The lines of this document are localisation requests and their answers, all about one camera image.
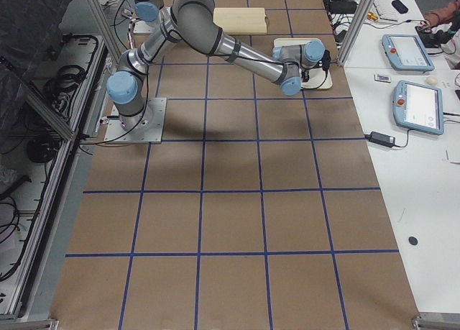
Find metal base plate arm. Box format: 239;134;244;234
103;97;167;144
134;6;170;35

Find grey teach pendant near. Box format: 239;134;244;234
392;81;444;136

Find aluminium frame post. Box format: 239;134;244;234
337;0;374;67

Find cream bear tray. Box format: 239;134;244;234
272;38;333;90

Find black gripper body arm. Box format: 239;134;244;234
301;68;310;82

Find black power adapter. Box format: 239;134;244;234
364;131;395;148

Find grey teach pendant far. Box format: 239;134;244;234
381;34;435;72

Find bamboo cutting board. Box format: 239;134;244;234
213;7;268;35

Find grey teach pendant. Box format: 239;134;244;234
381;34;435;72
392;81;444;136

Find second grey robot arm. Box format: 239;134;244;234
106;0;330;132

